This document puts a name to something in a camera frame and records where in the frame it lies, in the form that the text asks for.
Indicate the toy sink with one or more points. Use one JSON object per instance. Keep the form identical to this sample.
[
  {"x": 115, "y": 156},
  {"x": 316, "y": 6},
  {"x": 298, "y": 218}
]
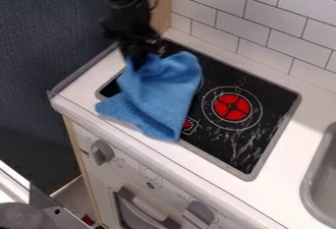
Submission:
[{"x": 321, "y": 180}]

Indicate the toy stove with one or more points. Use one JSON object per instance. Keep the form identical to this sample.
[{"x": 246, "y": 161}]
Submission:
[{"x": 238, "y": 108}]

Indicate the blue cloth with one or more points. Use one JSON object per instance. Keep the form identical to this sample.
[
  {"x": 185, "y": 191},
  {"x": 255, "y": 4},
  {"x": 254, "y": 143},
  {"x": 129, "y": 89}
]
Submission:
[{"x": 155, "y": 95}]

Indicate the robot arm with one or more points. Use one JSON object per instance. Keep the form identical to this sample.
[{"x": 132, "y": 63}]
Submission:
[{"x": 124, "y": 0}]

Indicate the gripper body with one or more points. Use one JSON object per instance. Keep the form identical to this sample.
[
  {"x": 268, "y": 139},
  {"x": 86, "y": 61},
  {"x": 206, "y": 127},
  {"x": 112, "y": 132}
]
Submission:
[{"x": 133, "y": 41}]

